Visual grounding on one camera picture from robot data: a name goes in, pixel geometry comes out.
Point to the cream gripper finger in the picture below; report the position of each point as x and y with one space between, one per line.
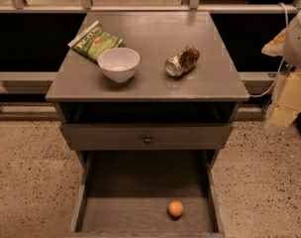
286 100
275 47

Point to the green chip bag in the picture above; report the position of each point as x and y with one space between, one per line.
94 41

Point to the metal railing frame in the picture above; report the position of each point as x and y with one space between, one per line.
21 9

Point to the grey top drawer with knob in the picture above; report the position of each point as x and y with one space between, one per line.
119 137

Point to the open grey middle drawer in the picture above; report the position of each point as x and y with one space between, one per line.
125 194

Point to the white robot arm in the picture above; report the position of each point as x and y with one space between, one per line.
287 44

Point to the grey wooden drawer cabinet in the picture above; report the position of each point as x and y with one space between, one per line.
136 109

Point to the lying brown drink can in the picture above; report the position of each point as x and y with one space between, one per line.
183 62

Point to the orange fruit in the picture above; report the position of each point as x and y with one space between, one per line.
175 208

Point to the white bowl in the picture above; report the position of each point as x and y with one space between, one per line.
119 64

